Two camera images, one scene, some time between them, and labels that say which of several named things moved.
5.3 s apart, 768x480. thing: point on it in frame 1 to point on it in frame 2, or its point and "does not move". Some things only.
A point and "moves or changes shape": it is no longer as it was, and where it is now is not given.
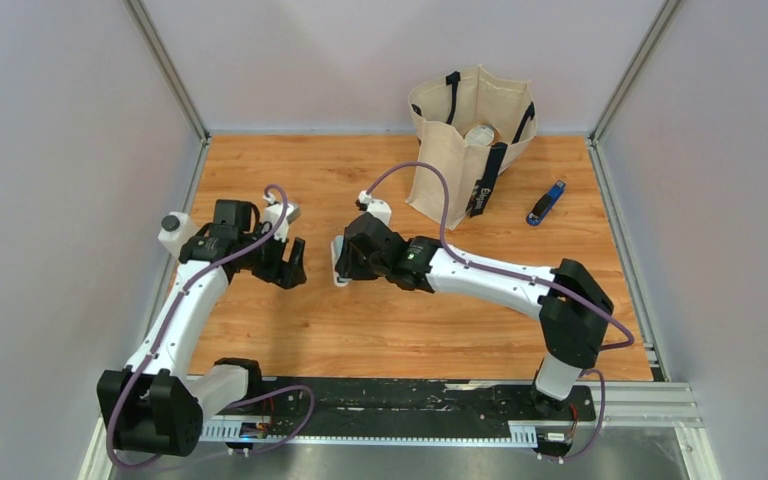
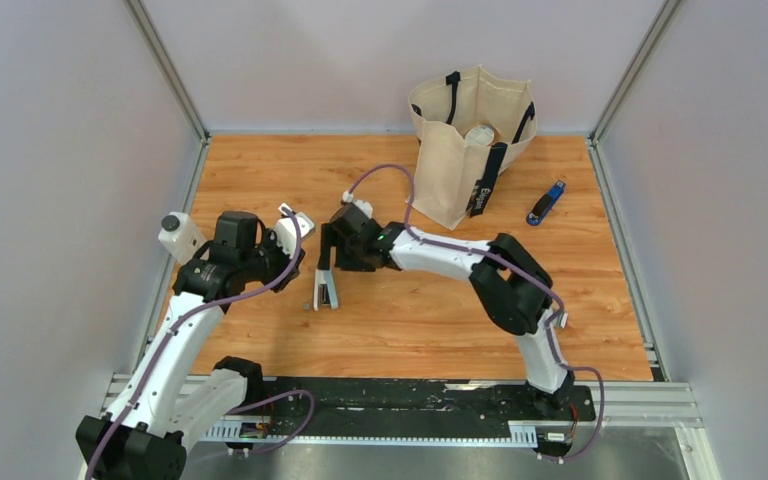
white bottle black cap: [175, 231] does not move
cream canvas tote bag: [464, 123] does not move
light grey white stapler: [336, 247] moves or changes shape
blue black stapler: [545, 203] does not move
